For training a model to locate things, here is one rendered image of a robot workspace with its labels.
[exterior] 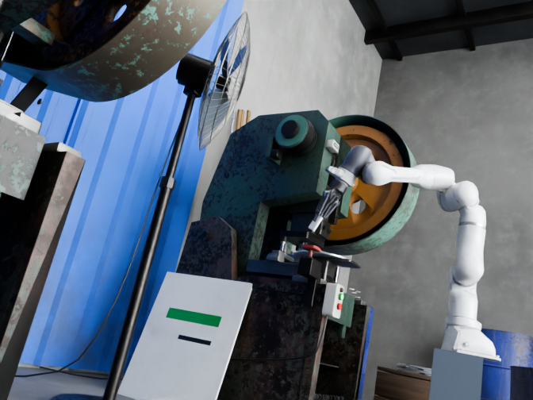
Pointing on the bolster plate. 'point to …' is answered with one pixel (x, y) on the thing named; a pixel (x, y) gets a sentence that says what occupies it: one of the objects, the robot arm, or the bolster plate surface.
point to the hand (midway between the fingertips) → (315, 222)
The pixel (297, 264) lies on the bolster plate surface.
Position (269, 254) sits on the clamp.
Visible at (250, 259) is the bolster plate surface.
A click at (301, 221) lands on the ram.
